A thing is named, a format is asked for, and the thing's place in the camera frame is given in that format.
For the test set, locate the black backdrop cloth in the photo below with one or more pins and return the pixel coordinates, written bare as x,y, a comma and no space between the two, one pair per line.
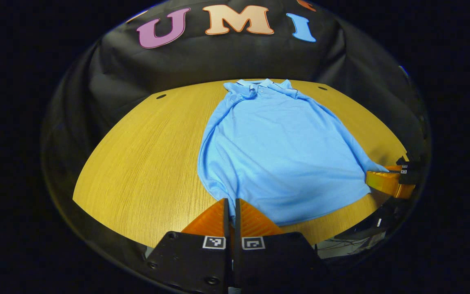
218,57

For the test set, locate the light blue T-shirt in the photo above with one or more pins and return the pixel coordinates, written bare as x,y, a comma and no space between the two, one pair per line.
284,159

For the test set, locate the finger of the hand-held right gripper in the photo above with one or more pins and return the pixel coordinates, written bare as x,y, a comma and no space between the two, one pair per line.
410,164
386,183

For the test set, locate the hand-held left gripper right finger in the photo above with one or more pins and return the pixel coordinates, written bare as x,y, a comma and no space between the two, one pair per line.
267,261

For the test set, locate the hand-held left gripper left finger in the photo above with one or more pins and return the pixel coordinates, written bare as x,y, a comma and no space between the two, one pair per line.
202,261

